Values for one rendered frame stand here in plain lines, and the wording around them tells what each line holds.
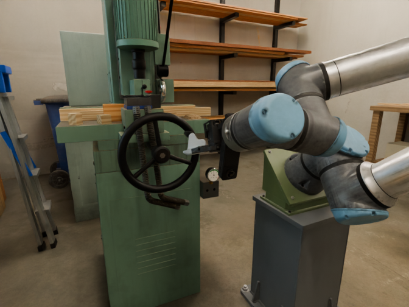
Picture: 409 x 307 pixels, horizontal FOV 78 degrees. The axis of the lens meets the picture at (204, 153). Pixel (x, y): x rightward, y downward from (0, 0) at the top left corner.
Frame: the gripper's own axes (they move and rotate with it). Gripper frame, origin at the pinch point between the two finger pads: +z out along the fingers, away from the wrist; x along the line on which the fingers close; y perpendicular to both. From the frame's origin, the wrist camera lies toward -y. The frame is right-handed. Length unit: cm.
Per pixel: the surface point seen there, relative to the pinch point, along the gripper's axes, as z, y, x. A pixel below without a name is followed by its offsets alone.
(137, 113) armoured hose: 17.2, 17.5, 16.9
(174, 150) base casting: 33.3, 5.1, 0.3
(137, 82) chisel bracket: 35, 36, 12
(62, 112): 44, 26, 43
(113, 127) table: 29.5, 15.8, 24.5
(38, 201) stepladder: 118, -10, 69
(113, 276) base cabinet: 52, -46, 30
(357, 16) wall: 145, 175, -309
